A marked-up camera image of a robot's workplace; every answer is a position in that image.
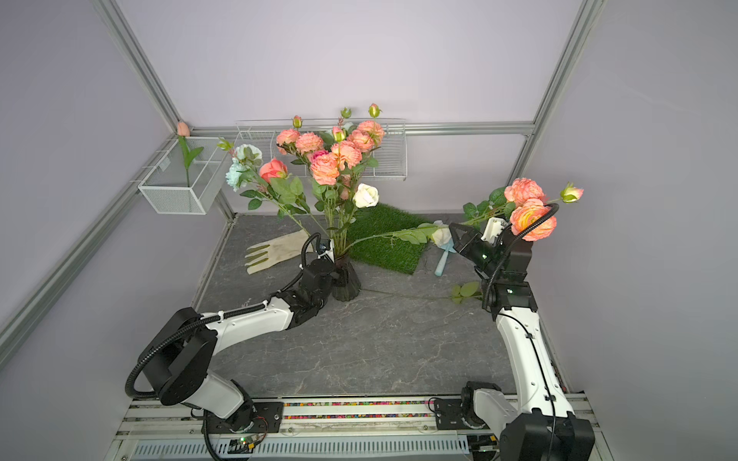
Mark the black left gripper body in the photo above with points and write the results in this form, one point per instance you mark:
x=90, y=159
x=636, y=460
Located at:
x=321, y=302

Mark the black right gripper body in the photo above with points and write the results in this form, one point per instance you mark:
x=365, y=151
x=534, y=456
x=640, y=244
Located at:
x=483, y=257

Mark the dark pink glass vase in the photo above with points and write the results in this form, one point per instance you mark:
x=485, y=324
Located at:
x=347, y=285

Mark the pink peony flower stem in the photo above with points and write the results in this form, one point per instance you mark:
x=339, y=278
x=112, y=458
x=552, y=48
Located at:
x=523, y=204

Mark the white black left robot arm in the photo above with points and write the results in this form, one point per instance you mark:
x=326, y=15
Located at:
x=175, y=368

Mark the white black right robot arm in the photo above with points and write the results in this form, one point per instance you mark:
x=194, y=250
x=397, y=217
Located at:
x=542, y=424

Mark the beige garden glove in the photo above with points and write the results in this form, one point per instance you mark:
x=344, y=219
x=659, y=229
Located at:
x=267, y=254

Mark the green artificial grass mat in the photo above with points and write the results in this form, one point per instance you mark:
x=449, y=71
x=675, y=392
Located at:
x=370, y=246

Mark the mixed flower bouquet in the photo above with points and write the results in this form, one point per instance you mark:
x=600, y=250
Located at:
x=336, y=161

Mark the pink tulip in basket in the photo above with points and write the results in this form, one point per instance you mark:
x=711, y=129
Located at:
x=183, y=133

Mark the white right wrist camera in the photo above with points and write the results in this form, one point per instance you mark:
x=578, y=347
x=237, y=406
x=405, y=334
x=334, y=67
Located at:
x=493, y=229

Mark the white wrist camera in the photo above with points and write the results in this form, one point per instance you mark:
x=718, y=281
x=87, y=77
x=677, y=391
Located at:
x=493, y=229
x=324, y=249

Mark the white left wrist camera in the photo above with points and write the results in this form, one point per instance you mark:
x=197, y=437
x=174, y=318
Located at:
x=324, y=249

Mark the white wire basket back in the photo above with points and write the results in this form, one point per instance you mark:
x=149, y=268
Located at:
x=391, y=156

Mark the white wire basket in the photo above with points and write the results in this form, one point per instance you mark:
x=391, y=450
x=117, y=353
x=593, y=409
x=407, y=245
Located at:
x=164, y=186
x=391, y=156

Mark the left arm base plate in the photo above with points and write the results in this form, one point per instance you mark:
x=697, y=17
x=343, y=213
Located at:
x=260, y=417

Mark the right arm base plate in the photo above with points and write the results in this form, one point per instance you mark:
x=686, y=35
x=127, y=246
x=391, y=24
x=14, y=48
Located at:
x=448, y=414

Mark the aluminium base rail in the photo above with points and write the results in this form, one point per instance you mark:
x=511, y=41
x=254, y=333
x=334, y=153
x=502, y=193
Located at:
x=313, y=428

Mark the white wire basket left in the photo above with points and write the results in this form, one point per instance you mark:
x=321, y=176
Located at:
x=164, y=186

